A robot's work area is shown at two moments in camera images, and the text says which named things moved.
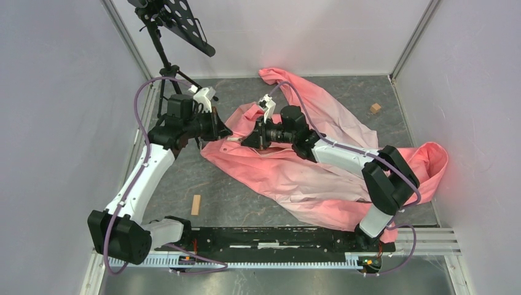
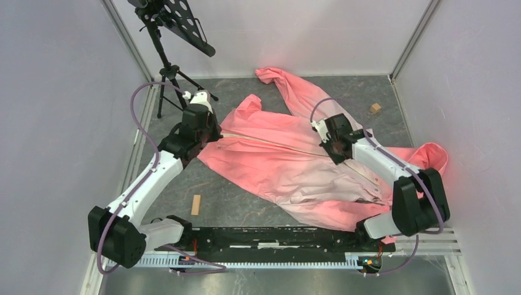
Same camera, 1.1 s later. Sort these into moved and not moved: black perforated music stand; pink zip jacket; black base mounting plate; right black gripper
Moved: right black gripper
Not moved: black base mounting plate; black perforated music stand; pink zip jacket
